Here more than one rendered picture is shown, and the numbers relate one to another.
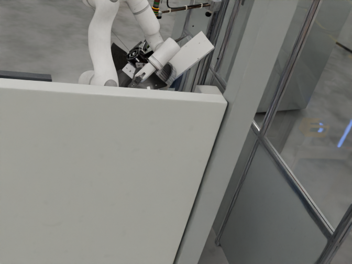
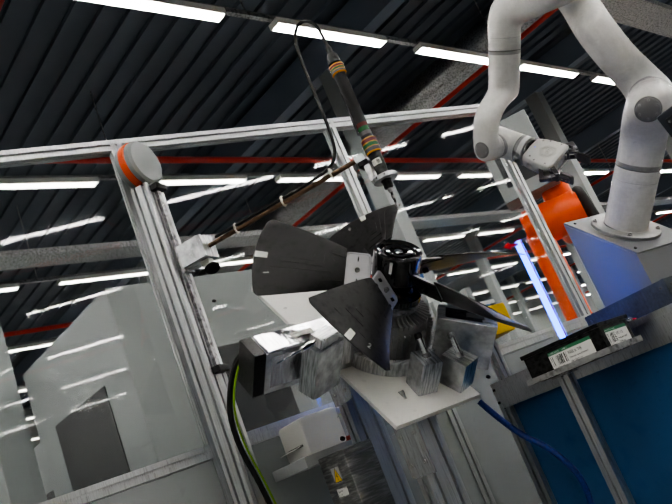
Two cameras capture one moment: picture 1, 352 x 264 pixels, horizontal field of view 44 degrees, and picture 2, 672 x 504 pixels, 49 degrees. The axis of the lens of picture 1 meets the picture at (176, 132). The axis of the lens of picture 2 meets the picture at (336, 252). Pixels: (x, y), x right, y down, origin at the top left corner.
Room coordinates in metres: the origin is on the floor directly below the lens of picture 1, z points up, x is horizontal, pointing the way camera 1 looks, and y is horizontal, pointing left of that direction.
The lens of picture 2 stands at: (2.99, 2.11, 0.79)
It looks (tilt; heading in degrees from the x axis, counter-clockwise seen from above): 15 degrees up; 261
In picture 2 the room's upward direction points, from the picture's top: 22 degrees counter-clockwise
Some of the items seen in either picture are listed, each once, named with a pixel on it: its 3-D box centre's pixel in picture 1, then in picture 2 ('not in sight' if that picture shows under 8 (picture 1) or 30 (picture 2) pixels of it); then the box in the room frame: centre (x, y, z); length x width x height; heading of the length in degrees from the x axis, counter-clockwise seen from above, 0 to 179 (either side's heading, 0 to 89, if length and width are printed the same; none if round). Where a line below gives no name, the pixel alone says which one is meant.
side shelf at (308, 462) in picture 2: not in sight; (341, 450); (2.82, -0.15, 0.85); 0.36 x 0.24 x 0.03; 24
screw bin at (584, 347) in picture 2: not in sight; (579, 349); (2.24, 0.38, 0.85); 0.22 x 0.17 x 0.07; 129
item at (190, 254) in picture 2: (213, 4); (196, 253); (3.03, -0.01, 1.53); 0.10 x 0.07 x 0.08; 149
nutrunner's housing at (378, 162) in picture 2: not in sight; (357, 115); (2.49, 0.31, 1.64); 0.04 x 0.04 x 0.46
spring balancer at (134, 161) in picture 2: not in sight; (138, 166); (3.11, -0.06, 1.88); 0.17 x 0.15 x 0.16; 24
